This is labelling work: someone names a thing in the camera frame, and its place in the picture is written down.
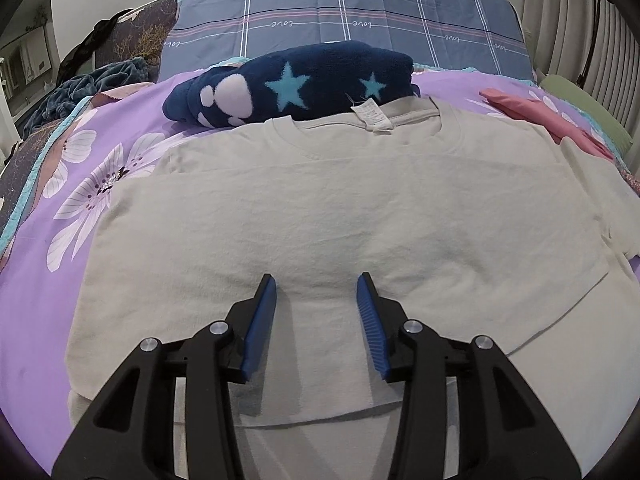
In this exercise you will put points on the beige t-shirt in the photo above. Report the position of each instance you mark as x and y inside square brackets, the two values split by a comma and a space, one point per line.
[350, 210]

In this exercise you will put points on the purple floral bed cover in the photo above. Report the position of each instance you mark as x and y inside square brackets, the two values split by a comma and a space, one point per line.
[65, 210]

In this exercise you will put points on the green pillow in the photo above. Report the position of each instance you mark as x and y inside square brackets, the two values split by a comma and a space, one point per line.
[585, 105]

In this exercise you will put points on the blue plaid pillow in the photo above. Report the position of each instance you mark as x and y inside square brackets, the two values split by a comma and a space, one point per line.
[360, 15]

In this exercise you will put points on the black cloth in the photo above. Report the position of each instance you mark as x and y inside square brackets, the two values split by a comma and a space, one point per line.
[87, 42]

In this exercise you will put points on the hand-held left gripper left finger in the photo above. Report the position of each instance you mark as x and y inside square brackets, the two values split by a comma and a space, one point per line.
[261, 321]

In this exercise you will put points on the pale pleated curtain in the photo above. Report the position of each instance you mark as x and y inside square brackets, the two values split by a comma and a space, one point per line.
[585, 25]

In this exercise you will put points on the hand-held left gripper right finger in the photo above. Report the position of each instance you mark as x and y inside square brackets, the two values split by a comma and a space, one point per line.
[371, 321]

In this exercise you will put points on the dark floral pillow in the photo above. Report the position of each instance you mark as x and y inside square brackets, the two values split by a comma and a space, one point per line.
[137, 35]

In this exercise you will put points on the pink cloth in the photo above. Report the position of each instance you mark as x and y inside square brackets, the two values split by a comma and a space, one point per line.
[540, 112]

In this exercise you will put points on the navy star print fleece blanket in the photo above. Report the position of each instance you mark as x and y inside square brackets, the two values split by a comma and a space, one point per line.
[300, 85]

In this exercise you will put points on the teal fleece blanket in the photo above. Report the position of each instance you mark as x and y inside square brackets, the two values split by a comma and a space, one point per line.
[75, 90]

